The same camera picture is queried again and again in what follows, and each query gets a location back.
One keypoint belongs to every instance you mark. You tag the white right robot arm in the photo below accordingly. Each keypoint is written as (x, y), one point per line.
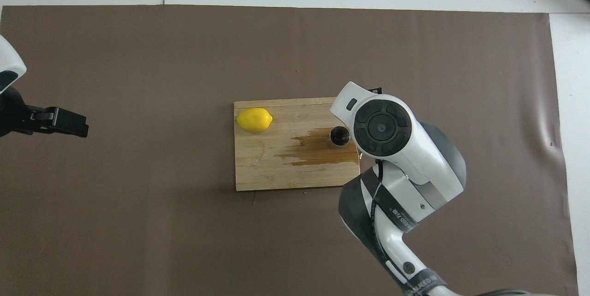
(415, 148)

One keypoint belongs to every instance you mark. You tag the wooden cutting board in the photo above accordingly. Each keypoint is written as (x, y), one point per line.
(267, 162)

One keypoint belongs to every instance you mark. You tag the brown paper table mat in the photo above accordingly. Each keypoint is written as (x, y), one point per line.
(184, 240)

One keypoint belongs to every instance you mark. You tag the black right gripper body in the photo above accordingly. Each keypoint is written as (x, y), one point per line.
(377, 91)

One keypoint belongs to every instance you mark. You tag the yellow lemon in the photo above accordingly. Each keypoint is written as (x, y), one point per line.
(253, 120)

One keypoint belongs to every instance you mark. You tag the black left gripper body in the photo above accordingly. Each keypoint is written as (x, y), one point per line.
(18, 118)

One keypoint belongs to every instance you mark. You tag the steel jigger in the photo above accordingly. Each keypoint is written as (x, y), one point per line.
(337, 137)

